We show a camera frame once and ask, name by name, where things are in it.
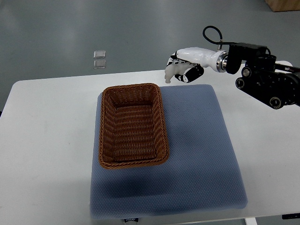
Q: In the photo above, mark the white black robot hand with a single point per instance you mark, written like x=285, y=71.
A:
x=201, y=58

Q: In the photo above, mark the white bear figurine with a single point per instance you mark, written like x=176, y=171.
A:
x=177, y=69

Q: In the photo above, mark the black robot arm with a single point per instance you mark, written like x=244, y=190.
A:
x=273, y=84

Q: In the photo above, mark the brown wicker basket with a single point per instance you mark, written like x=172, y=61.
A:
x=132, y=129

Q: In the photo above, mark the wooden box corner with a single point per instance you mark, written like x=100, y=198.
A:
x=283, y=5

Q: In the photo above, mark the blue grey mat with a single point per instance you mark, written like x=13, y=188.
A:
x=201, y=173

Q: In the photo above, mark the lower silver floor plate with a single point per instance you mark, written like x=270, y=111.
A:
x=101, y=63

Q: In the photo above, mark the silver floor plate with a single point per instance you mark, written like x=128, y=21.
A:
x=99, y=54
x=101, y=63

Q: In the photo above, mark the upper silver floor plate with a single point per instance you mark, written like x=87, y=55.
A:
x=99, y=54

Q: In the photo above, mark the black table control panel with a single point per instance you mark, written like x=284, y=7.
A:
x=291, y=216

